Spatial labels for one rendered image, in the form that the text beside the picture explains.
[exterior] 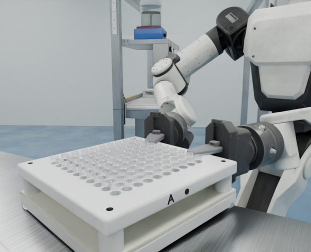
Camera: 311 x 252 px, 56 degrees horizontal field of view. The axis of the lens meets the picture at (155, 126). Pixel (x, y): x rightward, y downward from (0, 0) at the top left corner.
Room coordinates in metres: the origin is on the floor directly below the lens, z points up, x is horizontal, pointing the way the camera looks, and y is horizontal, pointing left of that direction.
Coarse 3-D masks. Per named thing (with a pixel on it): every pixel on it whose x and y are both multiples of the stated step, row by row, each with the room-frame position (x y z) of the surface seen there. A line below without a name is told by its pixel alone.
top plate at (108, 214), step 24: (168, 144) 0.53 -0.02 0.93; (24, 168) 0.41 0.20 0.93; (48, 168) 0.41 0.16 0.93; (192, 168) 0.40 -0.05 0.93; (216, 168) 0.40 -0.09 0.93; (48, 192) 0.35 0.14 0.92; (72, 192) 0.33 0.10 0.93; (96, 192) 0.32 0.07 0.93; (144, 192) 0.32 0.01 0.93; (168, 192) 0.32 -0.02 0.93; (192, 192) 0.35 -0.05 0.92; (96, 216) 0.27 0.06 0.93; (120, 216) 0.27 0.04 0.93; (144, 216) 0.30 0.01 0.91
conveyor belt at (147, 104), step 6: (132, 102) 2.14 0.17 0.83; (138, 102) 2.14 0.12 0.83; (144, 102) 2.14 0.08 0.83; (150, 102) 2.14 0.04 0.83; (156, 102) 2.14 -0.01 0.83; (126, 108) 2.08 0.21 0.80; (132, 108) 2.07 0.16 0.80; (138, 108) 2.06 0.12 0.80; (144, 108) 2.05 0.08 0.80; (150, 108) 2.04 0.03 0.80; (156, 108) 2.03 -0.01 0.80
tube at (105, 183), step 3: (102, 180) 0.34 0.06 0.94; (105, 180) 0.34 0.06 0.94; (108, 180) 0.34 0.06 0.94; (111, 180) 0.34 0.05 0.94; (102, 183) 0.33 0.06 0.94; (105, 183) 0.33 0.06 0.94; (108, 183) 0.33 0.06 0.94; (111, 183) 0.33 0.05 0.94; (102, 186) 0.33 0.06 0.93; (105, 186) 0.33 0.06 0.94; (108, 186) 0.33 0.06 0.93; (102, 189) 0.33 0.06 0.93; (105, 189) 0.33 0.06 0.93; (108, 189) 0.33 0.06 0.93
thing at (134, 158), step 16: (128, 144) 0.50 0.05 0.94; (144, 144) 0.50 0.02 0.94; (80, 160) 0.41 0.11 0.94; (96, 160) 0.41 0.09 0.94; (112, 160) 0.41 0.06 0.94; (128, 160) 0.41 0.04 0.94; (144, 160) 0.42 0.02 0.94; (160, 160) 0.42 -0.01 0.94; (176, 160) 0.41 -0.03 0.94; (112, 176) 0.36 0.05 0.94; (128, 176) 0.35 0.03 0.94
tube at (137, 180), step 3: (132, 177) 0.34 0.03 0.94; (135, 177) 0.35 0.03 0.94; (138, 177) 0.35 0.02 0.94; (141, 177) 0.35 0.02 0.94; (132, 180) 0.35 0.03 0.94; (135, 180) 0.34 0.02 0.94; (138, 180) 0.34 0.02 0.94; (141, 180) 0.34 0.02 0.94; (132, 183) 0.35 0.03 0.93; (135, 183) 0.34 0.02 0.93; (138, 183) 0.34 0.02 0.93; (141, 183) 0.34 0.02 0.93
